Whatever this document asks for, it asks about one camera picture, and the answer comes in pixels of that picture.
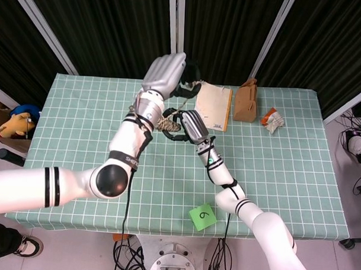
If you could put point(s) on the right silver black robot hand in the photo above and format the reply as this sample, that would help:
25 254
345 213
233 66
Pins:
194 128

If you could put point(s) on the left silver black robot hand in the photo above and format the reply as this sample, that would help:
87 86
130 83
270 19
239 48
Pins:
165 72

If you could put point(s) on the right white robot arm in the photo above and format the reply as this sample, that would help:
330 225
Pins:
269 227

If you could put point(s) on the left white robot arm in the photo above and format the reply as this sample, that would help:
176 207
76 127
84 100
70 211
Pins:
127 139

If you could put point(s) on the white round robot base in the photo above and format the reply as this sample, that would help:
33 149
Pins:
173 262

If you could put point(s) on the brown paper bag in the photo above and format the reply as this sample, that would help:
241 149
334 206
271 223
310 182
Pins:
244 104

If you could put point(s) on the green checked tablecloth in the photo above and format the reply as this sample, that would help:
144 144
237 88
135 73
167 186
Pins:
167 176

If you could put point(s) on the black pleated curtain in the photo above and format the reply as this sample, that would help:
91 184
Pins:
329 48
225 36
113 26
17 46

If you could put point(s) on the crumpled orange white wrapper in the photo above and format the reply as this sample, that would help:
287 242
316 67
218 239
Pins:
273 119

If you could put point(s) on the green foam number cube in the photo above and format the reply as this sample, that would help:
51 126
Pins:
202 217

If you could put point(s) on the small orange object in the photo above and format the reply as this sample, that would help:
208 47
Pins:
119 237

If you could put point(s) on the blue plush toy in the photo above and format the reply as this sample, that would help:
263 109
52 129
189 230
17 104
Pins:
25 109

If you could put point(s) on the yellow plush toy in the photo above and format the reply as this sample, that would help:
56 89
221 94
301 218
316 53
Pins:
14 126

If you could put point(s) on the black cylinder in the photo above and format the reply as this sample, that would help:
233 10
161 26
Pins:
9 157

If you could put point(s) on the black caster wheel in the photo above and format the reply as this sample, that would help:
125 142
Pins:
347 244

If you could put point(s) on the black white sneaker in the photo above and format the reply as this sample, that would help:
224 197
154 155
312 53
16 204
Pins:
31 246

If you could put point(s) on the black trouser leg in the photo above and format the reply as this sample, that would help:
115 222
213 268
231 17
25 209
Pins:
2 239

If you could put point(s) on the white frame post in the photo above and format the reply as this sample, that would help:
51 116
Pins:
273 37
176 22
44 29

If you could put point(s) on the white frame rail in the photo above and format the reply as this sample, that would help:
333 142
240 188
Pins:
5 94
344 106

